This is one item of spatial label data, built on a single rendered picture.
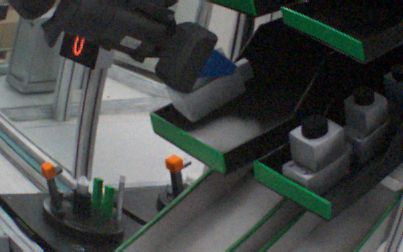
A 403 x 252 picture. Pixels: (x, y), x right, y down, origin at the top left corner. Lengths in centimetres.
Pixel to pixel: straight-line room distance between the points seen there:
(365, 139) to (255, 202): 22
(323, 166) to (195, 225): 27
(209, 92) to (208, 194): 18
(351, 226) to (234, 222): 17
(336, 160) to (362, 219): 14
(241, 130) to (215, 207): 13
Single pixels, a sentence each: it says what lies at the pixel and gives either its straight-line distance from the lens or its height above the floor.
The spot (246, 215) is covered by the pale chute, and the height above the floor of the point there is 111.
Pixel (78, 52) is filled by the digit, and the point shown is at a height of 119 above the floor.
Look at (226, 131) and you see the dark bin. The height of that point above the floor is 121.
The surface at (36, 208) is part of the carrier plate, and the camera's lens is 124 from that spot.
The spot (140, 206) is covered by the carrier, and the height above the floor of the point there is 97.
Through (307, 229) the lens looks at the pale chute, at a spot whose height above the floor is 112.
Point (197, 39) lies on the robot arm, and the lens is 78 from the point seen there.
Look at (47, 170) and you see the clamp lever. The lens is 114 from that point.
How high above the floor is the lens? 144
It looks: 14 degrees down
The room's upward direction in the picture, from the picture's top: 11 degrees clockwise
